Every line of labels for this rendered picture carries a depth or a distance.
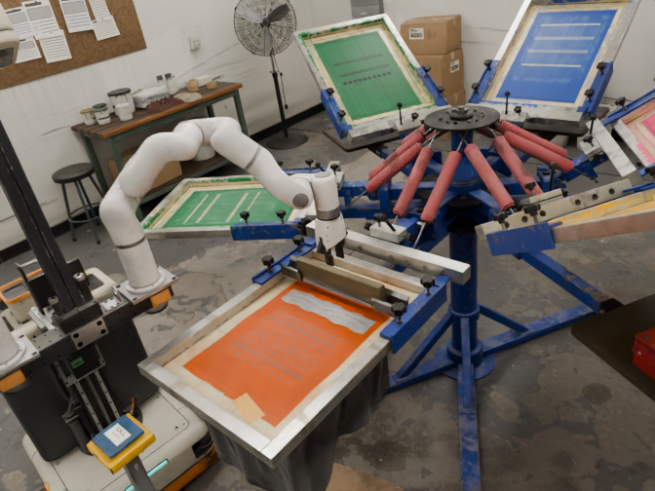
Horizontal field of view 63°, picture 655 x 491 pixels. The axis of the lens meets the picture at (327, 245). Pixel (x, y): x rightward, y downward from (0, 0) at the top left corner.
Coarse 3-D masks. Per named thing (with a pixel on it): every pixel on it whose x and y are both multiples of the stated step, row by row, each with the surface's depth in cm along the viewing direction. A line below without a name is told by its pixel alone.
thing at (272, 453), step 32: (320, 256) 200; (256, 288) 185; (416, 288) 174; (224, 320) 176; (160, 352) 162; (384, 352) 151; (160, 384) 152; (352, 384) 142; (224, 416) 136; (320, 416) 134; (256, 448) 126; (288, 448) 127
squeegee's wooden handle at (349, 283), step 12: (300, 264) 184; (312, 264) 180; (324, 264) 179; (312, 276) 183; (324, 276) 178; (336, 276) 174; (348, 276) 171; (360, 276) 170; (348, 288) 173; (360, 288) 169; (372, 288) 165; (384, 288) 165; (384, 300) 167
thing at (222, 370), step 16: (288, 288) 188; (304, 288) 187; (320, 288) 185; (272, 304) 181; (288, 304) 180; (256, 320) 175; (304, 320) 172; (224, 336) 170; (208, 352) 164; (224, 352) 163; (192, 368) 159; (208, 368) 158; (224, 368) 157; (240, 368) 156; (224, 384) 151
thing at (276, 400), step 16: (336, 304) 176; (352, 304) 175; (320, 320) 170; (384, 320) 166; (352, 336) 161; (368, 336) 160; (336, 352) 156; (352, 352) 155; (320, 368) 151; (336, 368) 150; (240, 384) 150; (256, 384) 149; (272, 384) 149; (304, 384) 147; (256, 400) 144; (272, 400) 143; (288, 400) 142; (272, 416) 139
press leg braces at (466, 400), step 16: (480, 304) 263; (448, 320) 259; (464, 320) 255; (496, 320) 270; (512, 320) 277; (432, 336) 261; (464, 336) 252; (416, 352) 264; (464, 352) 251; (400, 368) 268; (464, 368) 248; (464, 384) 247; (464, 400) 245
